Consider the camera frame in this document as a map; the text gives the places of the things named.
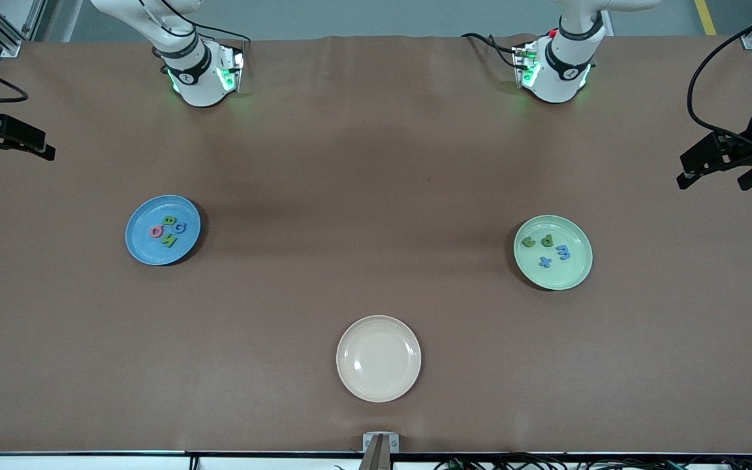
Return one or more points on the green letter N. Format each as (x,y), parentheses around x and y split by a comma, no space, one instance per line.
(528,243)
(169,240)

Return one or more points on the red letter Q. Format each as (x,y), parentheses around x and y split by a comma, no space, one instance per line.
(151,232)

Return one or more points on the blue letter m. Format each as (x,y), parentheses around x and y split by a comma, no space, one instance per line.
(563,252)

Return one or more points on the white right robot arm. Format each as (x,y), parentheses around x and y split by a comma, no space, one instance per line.
(200,78)

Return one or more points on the blue plate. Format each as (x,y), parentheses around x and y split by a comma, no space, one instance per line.
(144,251)

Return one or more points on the blue letter x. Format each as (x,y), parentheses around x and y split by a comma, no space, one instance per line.
(545,262)

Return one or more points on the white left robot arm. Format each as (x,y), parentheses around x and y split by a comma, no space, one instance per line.
(559,72)

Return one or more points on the brown table cover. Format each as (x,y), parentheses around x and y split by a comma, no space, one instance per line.
(376,117)

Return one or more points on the green letter p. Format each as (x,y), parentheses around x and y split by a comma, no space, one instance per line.
(547,239)

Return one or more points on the aluminium post with bracket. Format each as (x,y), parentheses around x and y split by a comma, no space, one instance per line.
(380,450)

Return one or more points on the green plate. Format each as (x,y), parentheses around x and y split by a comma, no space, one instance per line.
(565,274)

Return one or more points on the white table edge strip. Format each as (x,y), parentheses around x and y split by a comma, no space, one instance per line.
(89,463)

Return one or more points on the beige plate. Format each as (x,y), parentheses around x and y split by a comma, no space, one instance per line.
(378,359)

